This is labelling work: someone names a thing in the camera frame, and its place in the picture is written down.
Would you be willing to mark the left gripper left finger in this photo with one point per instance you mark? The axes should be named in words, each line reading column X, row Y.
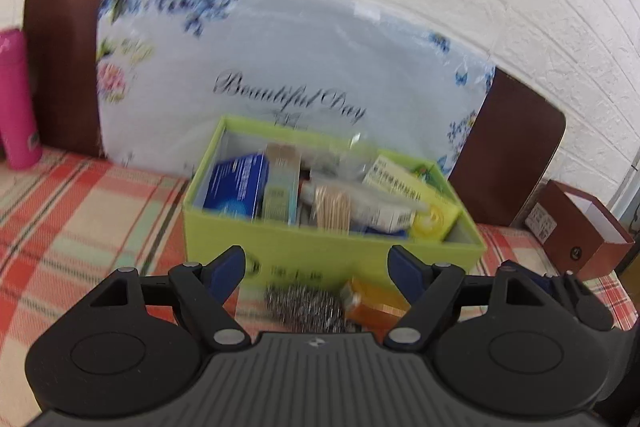
column 201, row 291

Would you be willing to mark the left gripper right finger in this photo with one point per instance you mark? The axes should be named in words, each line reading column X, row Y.
column 431, row 291

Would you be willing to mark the gold foil box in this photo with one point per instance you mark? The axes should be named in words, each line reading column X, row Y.
column 374, row 308

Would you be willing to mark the white barcode box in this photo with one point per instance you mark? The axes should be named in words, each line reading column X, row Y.
column 381, row 216

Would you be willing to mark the steel wool scrubber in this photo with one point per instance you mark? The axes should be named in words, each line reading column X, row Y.
column 305, row 309

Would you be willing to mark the blue medicine box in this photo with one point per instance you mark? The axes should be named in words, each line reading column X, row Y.
column 236, row 186

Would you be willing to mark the yellow-green medicine box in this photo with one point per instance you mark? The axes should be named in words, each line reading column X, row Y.
column 436, row 213

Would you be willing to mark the cotton swabs bag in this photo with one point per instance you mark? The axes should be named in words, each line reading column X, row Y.
column 332, row 208

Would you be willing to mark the teal purple gradient box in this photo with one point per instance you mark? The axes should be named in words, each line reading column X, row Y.
column 281, row 189

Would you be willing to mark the clear plastic container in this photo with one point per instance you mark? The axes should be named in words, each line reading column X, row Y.
column 346, row 160

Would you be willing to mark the lime green storage box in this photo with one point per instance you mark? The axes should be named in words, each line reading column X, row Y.
column 276, row 254

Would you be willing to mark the plaid bed sheet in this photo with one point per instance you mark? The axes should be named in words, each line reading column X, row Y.
column 89, row 336

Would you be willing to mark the brown cardboard box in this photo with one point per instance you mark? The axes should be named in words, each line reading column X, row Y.
column 577, row 231

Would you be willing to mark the dark brown wooden headboard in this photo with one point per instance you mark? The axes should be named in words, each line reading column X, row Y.
column 506, row 155

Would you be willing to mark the pink thermos bottle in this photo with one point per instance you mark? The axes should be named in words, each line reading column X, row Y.
column 19, row 135

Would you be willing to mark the floral pillow Beautiful Day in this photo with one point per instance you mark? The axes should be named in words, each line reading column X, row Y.
column 168, row 70

